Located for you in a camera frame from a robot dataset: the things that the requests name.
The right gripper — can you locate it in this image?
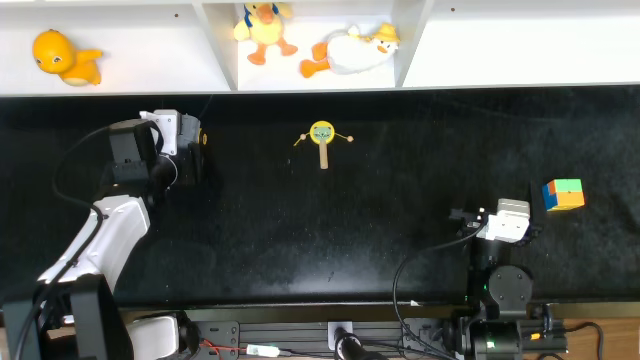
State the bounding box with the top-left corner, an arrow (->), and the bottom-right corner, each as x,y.
519,180 -> 548,247

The grey and yellow toy truck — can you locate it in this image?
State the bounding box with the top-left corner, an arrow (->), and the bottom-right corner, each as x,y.
177,113 -> 210,174

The orange rubber toy figure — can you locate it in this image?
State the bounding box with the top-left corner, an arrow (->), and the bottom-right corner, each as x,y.
32,28 -> 104,88

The many-coloured puzzle cube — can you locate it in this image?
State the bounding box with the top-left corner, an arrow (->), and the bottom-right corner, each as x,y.
541,178 -> 586,213

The white plush duck yellow hat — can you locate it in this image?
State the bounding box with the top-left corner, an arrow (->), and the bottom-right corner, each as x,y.
299,22 -> 401,79

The white shelf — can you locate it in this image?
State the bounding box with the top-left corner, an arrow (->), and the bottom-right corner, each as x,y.
0,0 -> 640,98

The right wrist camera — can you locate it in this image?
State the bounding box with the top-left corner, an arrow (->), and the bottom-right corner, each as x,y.
482,197 -> 532,245

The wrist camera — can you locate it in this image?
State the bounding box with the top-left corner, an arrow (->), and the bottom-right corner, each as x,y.
138,109 -> 181,157
482,197 -> 532,245

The yellow rattle drum wooden handle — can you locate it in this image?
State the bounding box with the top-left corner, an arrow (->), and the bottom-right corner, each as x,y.
293,120 -> 355,170

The mounting rail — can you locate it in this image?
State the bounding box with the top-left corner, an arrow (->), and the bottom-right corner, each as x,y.
174,318 -> 571,360

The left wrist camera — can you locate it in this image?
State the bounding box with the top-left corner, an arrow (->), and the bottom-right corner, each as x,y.
138,109 -> 181,157

